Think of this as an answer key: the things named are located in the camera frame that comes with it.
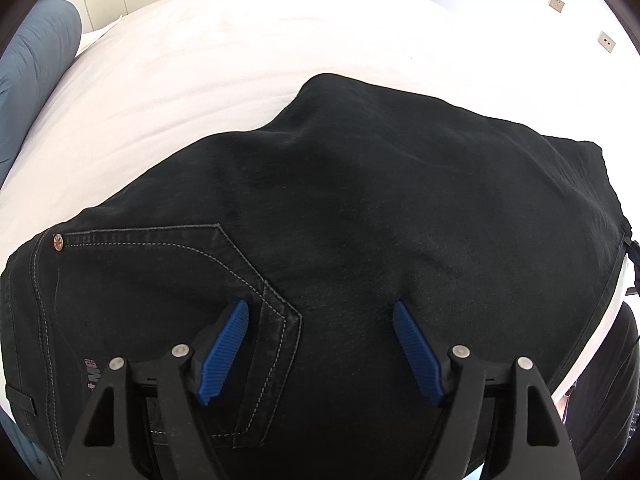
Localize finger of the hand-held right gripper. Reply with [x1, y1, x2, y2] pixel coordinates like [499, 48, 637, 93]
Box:
[621, 230, 640, 297]

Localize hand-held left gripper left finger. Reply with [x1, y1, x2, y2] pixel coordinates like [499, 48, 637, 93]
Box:
[60, 299, 251, 480]

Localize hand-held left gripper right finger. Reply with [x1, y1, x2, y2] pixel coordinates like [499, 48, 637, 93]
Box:
[392, 300, 583, 480]

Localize black denim pants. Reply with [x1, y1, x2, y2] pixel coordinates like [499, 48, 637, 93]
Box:
[0, 73, 632, 480]

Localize person's dark clothed leg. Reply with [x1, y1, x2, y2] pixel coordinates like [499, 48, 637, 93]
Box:
[562, 300, 640, 467]

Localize white bed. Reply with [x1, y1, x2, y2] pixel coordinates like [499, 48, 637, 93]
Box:
[0, 0, 631, 480]

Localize blue pillow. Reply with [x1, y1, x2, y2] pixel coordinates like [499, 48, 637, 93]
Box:
[0, 0, 83, 191]

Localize white pillow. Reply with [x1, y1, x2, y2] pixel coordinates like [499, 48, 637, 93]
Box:
[74, 16, 123, 57]

